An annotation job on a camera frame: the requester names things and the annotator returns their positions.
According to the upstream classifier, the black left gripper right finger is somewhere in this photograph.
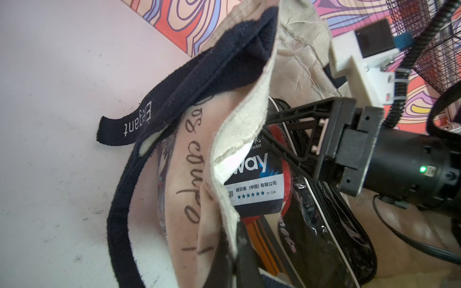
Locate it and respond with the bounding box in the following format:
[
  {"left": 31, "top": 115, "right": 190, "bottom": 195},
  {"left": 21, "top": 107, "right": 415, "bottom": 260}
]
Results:
[{"left": 235, "top": 222, "right": 265, "bottom": 288}]

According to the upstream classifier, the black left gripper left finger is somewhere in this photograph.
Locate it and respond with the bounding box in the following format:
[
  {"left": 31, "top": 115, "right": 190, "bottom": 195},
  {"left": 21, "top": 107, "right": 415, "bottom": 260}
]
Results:
[{"left": 203, "top": 231, "right": 234, "bottom": 288}]

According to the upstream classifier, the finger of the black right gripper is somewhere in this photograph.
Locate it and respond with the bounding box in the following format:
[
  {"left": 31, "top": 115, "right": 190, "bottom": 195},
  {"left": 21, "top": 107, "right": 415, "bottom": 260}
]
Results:
[
  {"left": 265, "top": 98, "right": 339, "bottom": 125},
  {"left": 260, "top": 128, "right": 324, "bottom": 180}
]

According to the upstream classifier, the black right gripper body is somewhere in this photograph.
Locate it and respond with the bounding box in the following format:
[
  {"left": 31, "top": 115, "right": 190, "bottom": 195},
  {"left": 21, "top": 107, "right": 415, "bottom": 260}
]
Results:
[{"left": 312, "top": 97, "right": 384, "bottom": 196}]

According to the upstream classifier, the clear Deerway ping pong set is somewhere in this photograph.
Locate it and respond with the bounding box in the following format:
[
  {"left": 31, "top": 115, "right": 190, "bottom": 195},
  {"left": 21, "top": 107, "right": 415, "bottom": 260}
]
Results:
[{"left": 223, "top": 96, "right": 361, "bottom": 288}]

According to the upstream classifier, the cream canvas tote bag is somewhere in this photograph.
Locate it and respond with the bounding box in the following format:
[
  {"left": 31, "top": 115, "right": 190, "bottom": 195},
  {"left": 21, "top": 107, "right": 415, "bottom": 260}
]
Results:
[{"left": 95, "top": 0, "right": 461, "bottom": 288}]

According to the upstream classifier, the black ping pong case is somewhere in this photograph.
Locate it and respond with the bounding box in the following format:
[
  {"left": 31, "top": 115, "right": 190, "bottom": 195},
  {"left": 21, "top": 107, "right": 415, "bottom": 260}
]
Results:
[{"left": 278, "top": 107, "right": 383, "bottom": 288}]

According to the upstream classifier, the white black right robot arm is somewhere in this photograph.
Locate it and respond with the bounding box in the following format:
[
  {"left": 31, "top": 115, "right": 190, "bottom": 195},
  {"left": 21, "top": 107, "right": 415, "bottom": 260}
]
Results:
[{"left": 259, "top": 84, "right": 461, "bottom": 219}]

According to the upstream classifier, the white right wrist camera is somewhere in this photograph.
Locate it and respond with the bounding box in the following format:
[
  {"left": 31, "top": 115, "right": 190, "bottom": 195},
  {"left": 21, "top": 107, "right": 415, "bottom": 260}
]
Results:
[{"left": 328, "top": 19, "right": 414, "bottom": 108}]

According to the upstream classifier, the black wire basket back wall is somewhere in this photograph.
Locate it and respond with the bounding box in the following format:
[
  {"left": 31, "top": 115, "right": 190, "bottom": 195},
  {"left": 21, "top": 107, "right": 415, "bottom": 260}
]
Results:
[{"left": 386, "top": 0, "right": 461, "bottom": 94}]

